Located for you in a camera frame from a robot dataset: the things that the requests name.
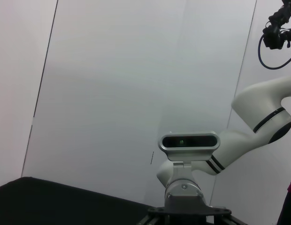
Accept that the black tablecloth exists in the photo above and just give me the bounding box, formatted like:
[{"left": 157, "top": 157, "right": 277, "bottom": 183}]
[{"left": 0, "top": 176, "right": 161, "bottom": 225}]

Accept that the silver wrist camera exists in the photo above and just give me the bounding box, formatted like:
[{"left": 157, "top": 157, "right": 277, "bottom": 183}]
[{"left": 159, "top": 130, "right": 221, "bottom": 181}]

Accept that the person in dark red shirt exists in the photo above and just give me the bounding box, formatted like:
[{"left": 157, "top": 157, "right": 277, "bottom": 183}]
[{"left": 276, "top": 167, "right": 291, "bottom": 225}]

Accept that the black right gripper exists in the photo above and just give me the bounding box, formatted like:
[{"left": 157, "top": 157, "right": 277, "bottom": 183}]
[{"left": 140, "top": 195, "right": 249, "bottom": 225}]

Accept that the blue cable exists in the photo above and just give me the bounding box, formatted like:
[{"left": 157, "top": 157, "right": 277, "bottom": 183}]
[{"left": 258, "top": 34, "right": 291, "bottom": 70}]

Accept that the black camera rig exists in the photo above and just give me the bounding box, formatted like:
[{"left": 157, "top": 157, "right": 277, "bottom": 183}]
[{"left": 262, "top": 0, "right": 291, "bottom": 51}]

